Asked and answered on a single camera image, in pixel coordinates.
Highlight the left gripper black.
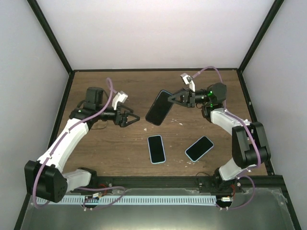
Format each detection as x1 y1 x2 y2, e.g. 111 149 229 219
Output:
96 103 140 129

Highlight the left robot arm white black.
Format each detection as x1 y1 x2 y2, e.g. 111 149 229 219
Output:
24 87 140 203

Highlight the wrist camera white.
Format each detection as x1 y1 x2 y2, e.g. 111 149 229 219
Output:
180 73 195 92
112 91 128 110

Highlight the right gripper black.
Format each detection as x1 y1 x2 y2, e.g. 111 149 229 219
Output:
168 88 212 108

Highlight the black enclosure frame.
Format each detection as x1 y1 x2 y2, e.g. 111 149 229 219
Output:
13 0 302 230

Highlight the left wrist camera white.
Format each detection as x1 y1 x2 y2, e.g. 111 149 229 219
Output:
112 91 128 110

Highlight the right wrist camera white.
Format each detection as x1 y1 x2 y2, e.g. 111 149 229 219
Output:
180 73 195 92

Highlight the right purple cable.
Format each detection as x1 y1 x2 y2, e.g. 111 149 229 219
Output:
191 66 262 211

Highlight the blue phone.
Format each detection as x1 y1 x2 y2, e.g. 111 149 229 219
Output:
145 90 173 126

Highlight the light-blue slotted cable duct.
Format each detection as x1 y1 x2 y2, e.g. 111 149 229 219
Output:
35 194 217 206

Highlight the metal front plate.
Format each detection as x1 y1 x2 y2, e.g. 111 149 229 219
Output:
21 188 295 230

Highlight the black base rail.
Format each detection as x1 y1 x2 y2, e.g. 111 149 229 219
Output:
71 175 283 194

